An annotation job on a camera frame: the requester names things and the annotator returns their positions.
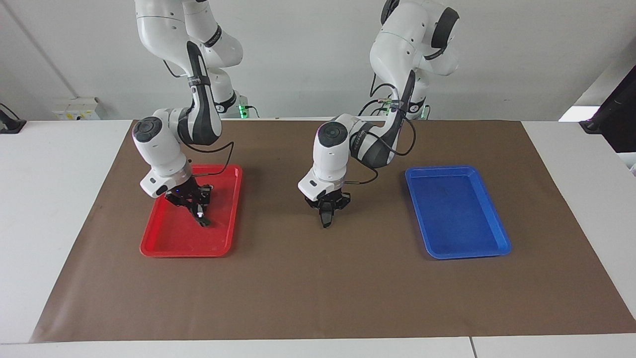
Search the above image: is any red plastic tray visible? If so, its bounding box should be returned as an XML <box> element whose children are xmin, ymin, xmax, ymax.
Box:
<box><xmin>140</xmin><ymin>164</ymin><xmax>243</xmax><ymax>258</ymax></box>

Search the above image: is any brown paper table mat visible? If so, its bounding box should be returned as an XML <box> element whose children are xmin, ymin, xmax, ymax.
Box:
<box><xmin>30</xmin><ymin>118</ymin><xmax>636</xmax><ymax>344</ymax></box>

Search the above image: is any blue plastic tray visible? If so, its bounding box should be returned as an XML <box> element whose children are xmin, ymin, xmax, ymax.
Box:
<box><xmin>404</xmin><ymin>166</ymin><xmax>512</xmax><ymax>260</ymax></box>

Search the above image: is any large black background equipment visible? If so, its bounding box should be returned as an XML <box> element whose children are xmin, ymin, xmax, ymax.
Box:
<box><xmin>579</xmin><ymin>65</ymin><xmax>636</xmax><ymax>154</ymax></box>

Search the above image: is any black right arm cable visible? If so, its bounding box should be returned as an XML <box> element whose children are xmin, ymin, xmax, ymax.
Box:
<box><xmin>163</xmin><ymin>42</ymin><xmax>235</xmax><ymax>179</ymax></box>

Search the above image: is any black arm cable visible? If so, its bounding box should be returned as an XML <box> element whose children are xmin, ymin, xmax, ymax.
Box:
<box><xmin>163</xmin><ymin>42</ymin><xmax>235</xmax><ymax>179</ymax></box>
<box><xmin>343</xmin><ymin>82</ymin><xmax>417</xmax><ymax>185</ymax></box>

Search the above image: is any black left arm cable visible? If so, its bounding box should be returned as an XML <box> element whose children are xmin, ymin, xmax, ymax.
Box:
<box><xmin>343</xmin><ymin>82</ymin><xmax>417</xmax><ymax>185</ymax></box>

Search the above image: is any black left base cable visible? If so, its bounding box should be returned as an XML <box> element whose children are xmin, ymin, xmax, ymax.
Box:
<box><xmin>359</xmin><ymin>82</ymin><xmax>403</xmax><ymax>117</ymax></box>

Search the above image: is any white wall socket box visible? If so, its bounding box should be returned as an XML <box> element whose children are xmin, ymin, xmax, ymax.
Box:
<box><xmin>52</xmin><ymin>97</ymin><xmax>102</xmax><ymax>121</ymax></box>

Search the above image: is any small black clamp mount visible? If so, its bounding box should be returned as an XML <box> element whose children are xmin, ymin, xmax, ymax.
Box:
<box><xmin>0</xmin><ymin>103</ymin><xmax>26</xmax><ymax>134</ymax></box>

